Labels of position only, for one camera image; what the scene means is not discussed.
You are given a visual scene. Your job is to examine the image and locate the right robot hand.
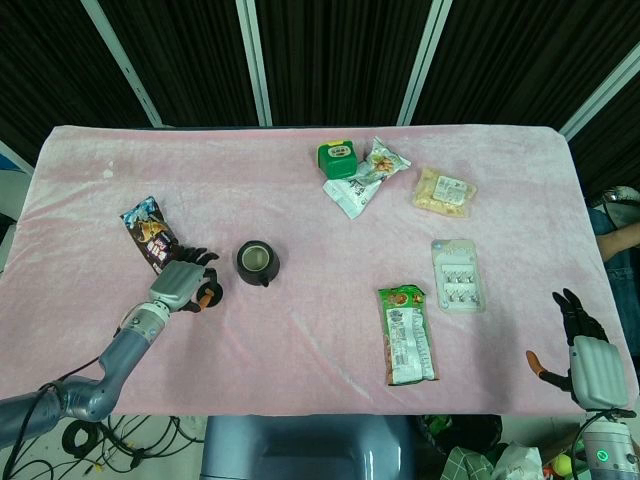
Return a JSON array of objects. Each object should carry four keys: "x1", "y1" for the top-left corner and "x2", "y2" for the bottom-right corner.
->
[{"x1": 525, "y1": 287, "x2": 632, "y2": 412}]

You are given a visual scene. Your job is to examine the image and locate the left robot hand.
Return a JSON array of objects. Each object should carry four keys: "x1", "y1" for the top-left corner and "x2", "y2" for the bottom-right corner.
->
[{"x1": 149, "y1": 244, "x2": 225, "y2": 314}]

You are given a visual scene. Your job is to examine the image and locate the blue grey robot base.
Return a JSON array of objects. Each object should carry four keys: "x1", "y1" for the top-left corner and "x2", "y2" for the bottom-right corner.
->
[{"x1": 200, "y1": 414, "x2": 419, "y2": 480}]

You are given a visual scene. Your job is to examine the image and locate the dark brown teapot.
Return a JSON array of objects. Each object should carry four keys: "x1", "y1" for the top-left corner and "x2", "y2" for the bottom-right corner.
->
[{"x1": 236, "y1": 240, "x2": 283, "y2": 289}]

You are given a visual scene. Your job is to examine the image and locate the dark chocolate snack bag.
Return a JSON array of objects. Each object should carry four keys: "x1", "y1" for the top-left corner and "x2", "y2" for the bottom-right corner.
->
[{"x1": 119, "y1": 196, "x2": 180, "y2": 276}]

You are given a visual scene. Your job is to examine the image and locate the pink velvet tablecloth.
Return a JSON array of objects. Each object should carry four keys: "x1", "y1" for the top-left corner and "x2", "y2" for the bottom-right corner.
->
[{"x1": 0, "y1": 124, "x2": 640, "y2": 417}]

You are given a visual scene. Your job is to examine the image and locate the pink blister hook pack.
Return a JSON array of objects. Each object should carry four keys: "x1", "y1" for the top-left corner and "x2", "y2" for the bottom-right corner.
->
[{"x1": 431, "y1": 238, "x2": 487, "y2": 315}]

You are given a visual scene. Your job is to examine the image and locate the green nut snack bag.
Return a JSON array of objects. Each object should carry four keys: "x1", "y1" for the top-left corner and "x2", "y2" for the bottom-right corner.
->
[{"x1": 377, "y1": 284, "x2": 440, "y2": 387}]

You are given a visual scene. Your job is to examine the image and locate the white snack packet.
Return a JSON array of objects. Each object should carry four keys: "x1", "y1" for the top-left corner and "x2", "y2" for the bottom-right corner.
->
[{"x1": 322, "y1": 176, "x2": 383, "y2": 221}]

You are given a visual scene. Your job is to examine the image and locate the green square container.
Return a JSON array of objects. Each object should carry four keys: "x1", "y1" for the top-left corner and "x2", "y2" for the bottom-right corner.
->
[{"x1": 316, "y1": 140, "x2": 359, "y2": 179}]

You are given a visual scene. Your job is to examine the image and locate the yellow dried food pack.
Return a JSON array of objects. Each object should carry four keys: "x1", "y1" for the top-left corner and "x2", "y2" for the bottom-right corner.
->
[{"x1": 412, "y1": 166, "x2": 478, "y2": 218}]

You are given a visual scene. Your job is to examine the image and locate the silver green snack bag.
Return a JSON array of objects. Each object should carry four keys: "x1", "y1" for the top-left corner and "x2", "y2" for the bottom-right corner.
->
[{"x1": 352, "y1": 136, "x2": 413, "y2": 183}]

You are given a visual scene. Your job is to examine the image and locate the black floor cables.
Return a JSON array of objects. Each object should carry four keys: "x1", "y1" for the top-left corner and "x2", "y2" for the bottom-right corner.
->
[{"x1": 0, "y1": 414, "x2": 207, "y2": 480}]

